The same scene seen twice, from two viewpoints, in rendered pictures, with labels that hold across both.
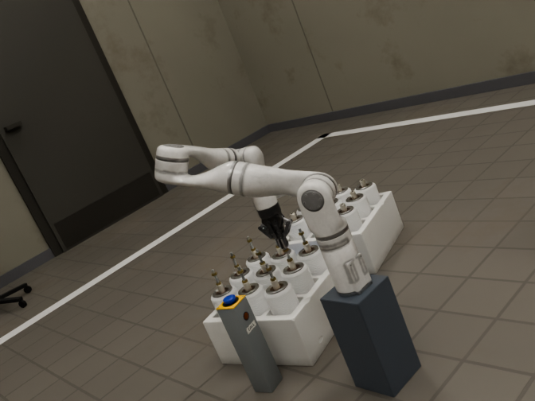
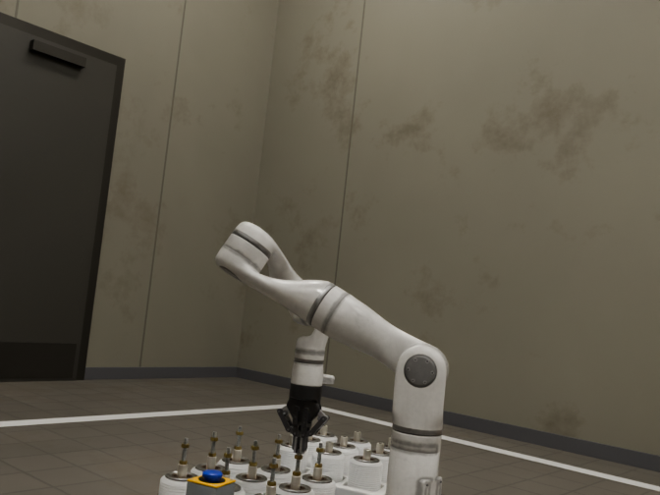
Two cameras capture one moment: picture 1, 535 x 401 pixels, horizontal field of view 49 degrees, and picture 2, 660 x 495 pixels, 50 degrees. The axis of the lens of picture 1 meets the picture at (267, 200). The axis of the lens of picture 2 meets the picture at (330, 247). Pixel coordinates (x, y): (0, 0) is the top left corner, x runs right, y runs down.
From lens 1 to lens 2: 0.53 m
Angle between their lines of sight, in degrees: 24
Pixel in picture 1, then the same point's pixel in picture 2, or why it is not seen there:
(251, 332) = not seen: outside the picture
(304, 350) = not seen: outside the picture
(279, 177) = (380, 328)
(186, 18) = (214, 205)
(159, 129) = (117, 302)
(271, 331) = not seen: outside the picture
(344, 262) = (419, 477)
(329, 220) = (428, 408)
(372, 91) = (383, 382)
